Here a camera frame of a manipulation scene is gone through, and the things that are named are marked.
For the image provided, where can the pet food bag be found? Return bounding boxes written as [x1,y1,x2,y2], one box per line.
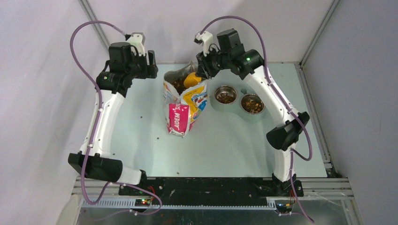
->
[163,61,209,137]

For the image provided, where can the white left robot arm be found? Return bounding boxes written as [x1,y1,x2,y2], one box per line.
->
[68,41,158,195]

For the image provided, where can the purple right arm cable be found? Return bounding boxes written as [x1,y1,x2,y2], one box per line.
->
[199,15,314,223]

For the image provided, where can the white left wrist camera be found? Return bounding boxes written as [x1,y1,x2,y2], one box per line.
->
[125,32,145,56]

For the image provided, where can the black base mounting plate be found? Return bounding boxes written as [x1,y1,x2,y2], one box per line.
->
[139,177,304,207]

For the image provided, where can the left steel bowl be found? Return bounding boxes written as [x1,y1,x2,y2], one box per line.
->
[214,85,238,105]

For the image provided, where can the pale green bowl stand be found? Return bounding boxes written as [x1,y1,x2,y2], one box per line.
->
[210,84,267,123]

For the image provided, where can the steel bowl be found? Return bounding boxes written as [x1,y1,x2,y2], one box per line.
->
[240,94,265,115]
[214,85,238,105]

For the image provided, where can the yellow plastic scoop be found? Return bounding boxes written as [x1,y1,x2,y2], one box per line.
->
[183,72,203,89]

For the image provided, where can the aluminium frame rail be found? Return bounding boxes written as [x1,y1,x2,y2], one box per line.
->
[85,177,353,210]

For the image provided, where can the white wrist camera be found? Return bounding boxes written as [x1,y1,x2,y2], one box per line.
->
[125,32,145,56]
[194,31,214,57]

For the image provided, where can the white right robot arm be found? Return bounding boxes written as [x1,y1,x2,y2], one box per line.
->
[194,29,310,196]

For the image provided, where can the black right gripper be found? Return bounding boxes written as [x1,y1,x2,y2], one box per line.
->
[195,46,230,80]

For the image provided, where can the right steel bowl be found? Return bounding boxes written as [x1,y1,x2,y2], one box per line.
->
[240,94,265,115]

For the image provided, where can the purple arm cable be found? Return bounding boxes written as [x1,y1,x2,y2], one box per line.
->
[199,15,314,223]
[69,20,163,217]

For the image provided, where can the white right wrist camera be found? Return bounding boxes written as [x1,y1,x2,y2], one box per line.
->
[194,31,214,57]

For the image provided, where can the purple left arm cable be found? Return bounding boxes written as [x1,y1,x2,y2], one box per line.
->
[69,20,163,217]

